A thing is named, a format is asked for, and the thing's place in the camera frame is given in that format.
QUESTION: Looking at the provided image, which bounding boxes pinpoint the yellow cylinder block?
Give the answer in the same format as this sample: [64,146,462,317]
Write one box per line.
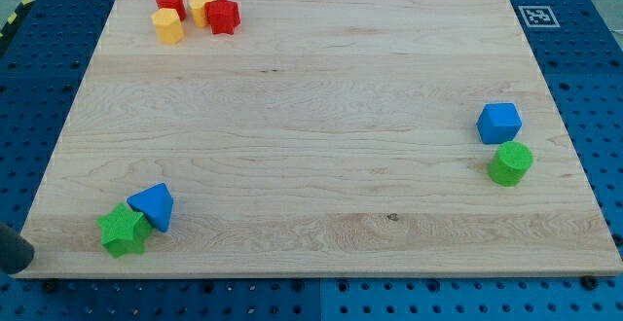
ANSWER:
[188,0,213,28]

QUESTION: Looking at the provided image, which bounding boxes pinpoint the blue triangular prism block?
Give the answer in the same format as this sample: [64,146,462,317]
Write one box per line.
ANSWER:
[127,183,173,232]

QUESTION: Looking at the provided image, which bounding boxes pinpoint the red star block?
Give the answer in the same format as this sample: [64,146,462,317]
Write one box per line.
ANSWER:
[204,0,240,35]

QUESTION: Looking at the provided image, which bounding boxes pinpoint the green star block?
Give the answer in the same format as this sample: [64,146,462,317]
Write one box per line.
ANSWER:
[95,202,153,259]

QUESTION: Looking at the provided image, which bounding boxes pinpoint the blue cube block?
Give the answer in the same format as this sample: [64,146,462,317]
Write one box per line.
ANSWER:
[476,102,523,144]

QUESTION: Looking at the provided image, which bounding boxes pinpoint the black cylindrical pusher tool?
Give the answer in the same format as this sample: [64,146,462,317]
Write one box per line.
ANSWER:
[1,223,35,275]

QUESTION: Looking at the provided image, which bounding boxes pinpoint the wooden board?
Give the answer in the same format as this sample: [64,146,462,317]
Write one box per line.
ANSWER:
[21,0,622,279]

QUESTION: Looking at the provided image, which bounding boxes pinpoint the green cylinder block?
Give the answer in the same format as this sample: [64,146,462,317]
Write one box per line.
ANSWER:
[488,141,533,187]

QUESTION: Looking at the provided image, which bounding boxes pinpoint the red cylinder block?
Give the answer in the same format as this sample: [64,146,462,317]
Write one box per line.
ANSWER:
[155,0,187,20]

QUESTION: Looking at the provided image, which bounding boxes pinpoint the white fiducial marker tag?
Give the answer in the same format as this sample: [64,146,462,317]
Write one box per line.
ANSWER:
[519,5,560,28]

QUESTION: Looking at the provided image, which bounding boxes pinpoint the yellow black hazard tape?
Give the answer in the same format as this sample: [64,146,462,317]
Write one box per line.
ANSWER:
[1,0,36,40]

